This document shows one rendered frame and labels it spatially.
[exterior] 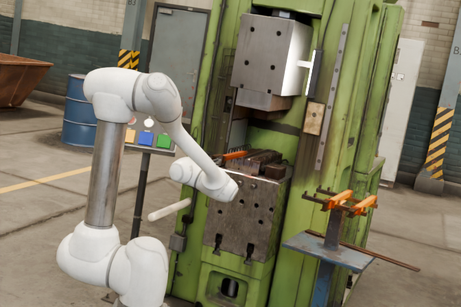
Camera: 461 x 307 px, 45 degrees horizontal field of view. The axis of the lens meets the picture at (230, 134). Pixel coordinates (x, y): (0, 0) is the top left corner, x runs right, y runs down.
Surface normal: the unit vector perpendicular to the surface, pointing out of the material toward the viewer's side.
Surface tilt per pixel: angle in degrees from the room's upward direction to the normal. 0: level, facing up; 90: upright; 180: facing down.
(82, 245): 86
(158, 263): 70
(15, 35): 90
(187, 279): 90
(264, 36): 90
